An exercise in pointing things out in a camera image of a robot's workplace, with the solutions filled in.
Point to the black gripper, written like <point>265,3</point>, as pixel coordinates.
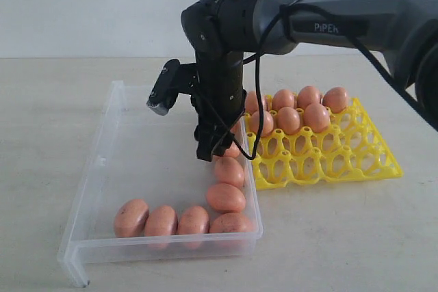
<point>217,116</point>

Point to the brown egg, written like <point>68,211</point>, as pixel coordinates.
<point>194,221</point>
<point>336,99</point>
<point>162,222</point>
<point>225,198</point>
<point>316,117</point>
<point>288,120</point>
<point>236,128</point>
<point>251,102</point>
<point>283,98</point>
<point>231,223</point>
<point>267,124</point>
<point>232,151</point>
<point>228,170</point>
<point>308,95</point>
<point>131,218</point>

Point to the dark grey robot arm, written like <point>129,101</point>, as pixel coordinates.
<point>221,31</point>

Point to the clear plastic storage box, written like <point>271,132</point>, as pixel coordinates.
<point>138,154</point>

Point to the yellow plastic egg tray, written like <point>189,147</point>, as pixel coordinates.
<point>351,149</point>

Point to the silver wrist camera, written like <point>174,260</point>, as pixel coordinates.
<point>175,78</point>

